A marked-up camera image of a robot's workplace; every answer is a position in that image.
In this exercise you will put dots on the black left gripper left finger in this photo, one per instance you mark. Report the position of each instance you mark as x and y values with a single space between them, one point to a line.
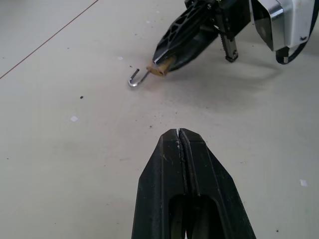
159 189

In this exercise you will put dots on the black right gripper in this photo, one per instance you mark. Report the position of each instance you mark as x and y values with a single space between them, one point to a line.
231 17

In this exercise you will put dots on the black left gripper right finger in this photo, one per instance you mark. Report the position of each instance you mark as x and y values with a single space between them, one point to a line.
219 189

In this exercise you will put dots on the brass padlock with steel shackle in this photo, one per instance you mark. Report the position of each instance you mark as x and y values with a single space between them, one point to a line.
160 68

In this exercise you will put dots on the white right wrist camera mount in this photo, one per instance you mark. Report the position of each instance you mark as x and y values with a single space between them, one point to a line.
289 22

